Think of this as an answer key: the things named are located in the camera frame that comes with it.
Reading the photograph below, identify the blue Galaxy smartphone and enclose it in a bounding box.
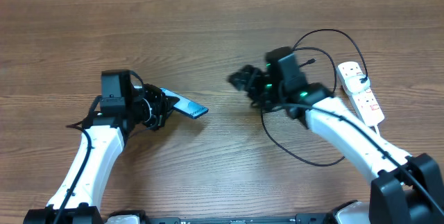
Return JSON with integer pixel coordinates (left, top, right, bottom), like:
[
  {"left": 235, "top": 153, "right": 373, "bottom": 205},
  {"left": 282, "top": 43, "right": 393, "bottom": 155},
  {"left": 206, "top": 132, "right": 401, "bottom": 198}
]
[{"left": 162, "top": 88, "right": 209, "bottom": 119}]

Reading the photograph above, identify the black USB charging cable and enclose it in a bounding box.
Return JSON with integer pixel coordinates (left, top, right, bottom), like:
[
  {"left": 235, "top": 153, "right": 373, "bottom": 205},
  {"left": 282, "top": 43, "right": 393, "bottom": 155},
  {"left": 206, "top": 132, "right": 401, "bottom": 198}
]
[{"left": 260, "top": 28, "right": 369, "bottom": 168}]

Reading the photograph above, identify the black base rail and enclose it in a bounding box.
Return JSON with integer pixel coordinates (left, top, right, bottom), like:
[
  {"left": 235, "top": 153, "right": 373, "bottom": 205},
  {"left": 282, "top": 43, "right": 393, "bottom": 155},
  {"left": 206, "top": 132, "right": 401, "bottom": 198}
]
[{"left": 105, "top": 211, "right": 338, "bottom": 224}]

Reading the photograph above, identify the white charger plug adapter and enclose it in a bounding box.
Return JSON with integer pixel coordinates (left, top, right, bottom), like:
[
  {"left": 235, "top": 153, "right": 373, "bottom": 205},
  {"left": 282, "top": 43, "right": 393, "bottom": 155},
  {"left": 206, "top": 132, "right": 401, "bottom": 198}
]
[{"left": 343, "top": 74, "right": 370, "bottom": 95}]

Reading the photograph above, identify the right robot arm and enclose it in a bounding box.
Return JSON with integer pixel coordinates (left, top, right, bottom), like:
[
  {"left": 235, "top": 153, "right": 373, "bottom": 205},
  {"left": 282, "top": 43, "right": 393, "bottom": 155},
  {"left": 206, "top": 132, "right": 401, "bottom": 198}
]
[{"left": 228, "top": 46, "right": 443, "bottom": 224}]

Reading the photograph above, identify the white power strip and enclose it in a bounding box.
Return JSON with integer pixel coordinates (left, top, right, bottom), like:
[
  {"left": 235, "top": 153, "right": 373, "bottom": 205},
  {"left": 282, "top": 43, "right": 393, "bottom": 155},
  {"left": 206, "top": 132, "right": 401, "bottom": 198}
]
[{"left": 336, "top": 61, "right": 384, "bottom": 127}]

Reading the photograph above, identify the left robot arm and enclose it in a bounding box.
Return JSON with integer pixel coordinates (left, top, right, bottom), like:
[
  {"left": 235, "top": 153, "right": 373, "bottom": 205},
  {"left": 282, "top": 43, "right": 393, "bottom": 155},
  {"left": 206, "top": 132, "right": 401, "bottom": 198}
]
[{"left": 24, "top": 69, "right": 179, "bottom": 223}]

